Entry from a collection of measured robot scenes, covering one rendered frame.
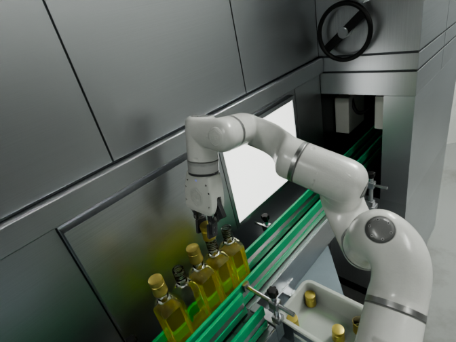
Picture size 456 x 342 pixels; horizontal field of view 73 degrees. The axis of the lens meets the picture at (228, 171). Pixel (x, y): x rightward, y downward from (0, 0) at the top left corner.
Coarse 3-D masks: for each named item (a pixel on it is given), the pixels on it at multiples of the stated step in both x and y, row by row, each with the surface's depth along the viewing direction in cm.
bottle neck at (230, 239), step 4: (224, 228) 85; (228, 228) 85; (224, 232) 83; (228, 232) 83; (232, 232) 85; (224, 236) 84; (228, 236) 84; (232, 236) 85; (224, 240) 86; (228, 240) 84; (232, 240) 85
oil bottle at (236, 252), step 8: (224, 248) 85; (232, 248) 84; (240, 248) 86; (232, 256) 84; (240, 256) 87; (232, 264) 86; (240, 264) 88; (240, 272) 88; (248, 272) 91; (240, 280) 89
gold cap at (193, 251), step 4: (192, 244) 78; (196, 244) 77; (188, 248) 77; (192, 248) 76; (196, 248) 76; (188, 252) 76; (192, 252) 75; (196, 252) 76; (200, 252) 77; (192, 256) 76; (196, 256) 76; (200, 256) 77; (192, 260) 77; (196, 260) 77; (200, 260) 77; (192, 264) 77; (196, 264) 77
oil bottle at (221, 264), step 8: (208, 256) 83; (216, 256) 82; (224, 256) 83; (208, 264) 83; (216, 264) 81; (224, 264) 83; (216, 272) 82; (224, 272) 83; (232, 272) 86; (224, 280) 84; (232, 280) 87; (224, 288) 85; (232, 288) 88; (224, 296) 86
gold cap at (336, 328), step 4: (336, 324) 88; (340, 324) 88; (332, 328) 87; (336, 328) 87; (340, 328) 87; (332, 332) 87; (336, 332) 86; (340, 332) 86; (344, 332) 86; (332, 336) 88; (336, 336) 86; (340, 336) 85; (344, 336) 87; (332, 340) 88; (336, 340) 87; (340, 340) 86; (344, 340) 87
